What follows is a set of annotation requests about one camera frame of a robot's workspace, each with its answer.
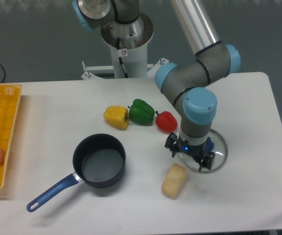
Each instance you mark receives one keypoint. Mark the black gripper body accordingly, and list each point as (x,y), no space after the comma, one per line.
(200,153)

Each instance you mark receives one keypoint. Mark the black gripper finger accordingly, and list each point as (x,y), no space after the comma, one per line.
(206,161)
(172,143)

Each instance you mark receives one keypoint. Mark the beige bread loaf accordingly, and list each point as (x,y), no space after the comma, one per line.
(173,181)

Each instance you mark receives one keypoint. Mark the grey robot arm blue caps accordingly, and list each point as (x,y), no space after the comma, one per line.
(185,88)

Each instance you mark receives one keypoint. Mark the glass pot lid blue knob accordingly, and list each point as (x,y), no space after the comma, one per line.
(220,150)

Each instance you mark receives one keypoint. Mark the red bell pepper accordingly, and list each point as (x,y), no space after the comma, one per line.
(166,122)

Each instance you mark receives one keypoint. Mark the green bell pepper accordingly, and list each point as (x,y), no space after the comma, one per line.
(141,112)

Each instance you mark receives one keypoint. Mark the yellow bell pepper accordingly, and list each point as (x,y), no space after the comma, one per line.
(117,117)

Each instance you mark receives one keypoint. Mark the black saucepan blue handle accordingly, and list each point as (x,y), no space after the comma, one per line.
(99,160)

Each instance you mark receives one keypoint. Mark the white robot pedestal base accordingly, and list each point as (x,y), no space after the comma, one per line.
(128,45)

